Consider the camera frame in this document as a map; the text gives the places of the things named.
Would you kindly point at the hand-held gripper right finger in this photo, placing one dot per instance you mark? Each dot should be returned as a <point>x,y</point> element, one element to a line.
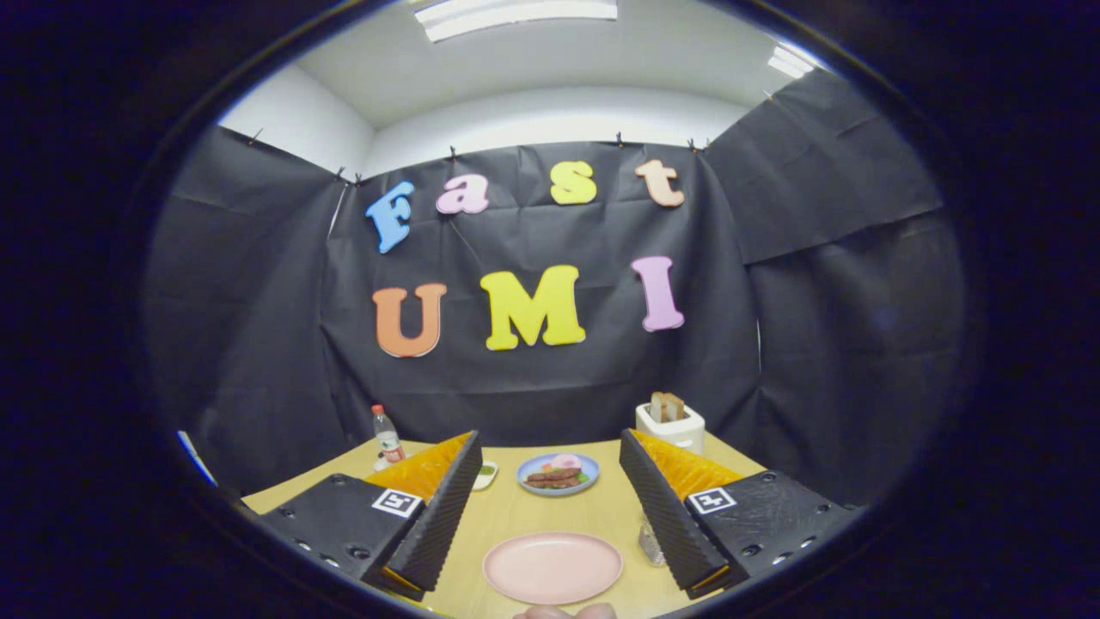
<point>666,524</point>

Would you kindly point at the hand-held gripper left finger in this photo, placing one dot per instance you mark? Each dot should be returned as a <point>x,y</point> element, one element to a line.
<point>438,524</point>

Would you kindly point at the metal perforated basket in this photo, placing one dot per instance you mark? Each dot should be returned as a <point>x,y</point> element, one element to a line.
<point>650,542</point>

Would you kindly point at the white divided condiment dish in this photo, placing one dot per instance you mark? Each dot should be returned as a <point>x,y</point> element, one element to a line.
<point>486,474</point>

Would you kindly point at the white toaster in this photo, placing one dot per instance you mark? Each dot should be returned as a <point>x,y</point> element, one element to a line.
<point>679,437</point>

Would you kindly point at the blue plate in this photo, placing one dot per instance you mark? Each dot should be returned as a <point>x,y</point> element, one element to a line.
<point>531,490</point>

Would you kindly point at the clear plastic water bottle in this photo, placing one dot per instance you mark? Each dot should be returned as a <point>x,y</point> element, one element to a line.
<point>388,438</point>

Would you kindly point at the pink ham slice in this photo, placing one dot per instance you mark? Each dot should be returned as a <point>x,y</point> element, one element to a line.
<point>567,462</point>

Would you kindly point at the toast bread slice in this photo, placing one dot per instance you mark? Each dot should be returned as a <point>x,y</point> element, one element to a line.
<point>657,407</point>
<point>674,407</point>

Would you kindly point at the brown grilled sausages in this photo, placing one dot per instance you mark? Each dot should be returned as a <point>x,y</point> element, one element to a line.
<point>554,478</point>

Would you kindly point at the pink plate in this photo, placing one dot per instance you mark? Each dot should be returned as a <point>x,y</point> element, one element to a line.
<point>552,567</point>

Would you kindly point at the small ceiling light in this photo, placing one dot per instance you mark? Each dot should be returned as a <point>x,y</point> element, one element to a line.
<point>789,62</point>

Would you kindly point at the long ceiling light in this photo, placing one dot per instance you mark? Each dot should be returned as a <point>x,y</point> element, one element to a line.
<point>516,15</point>

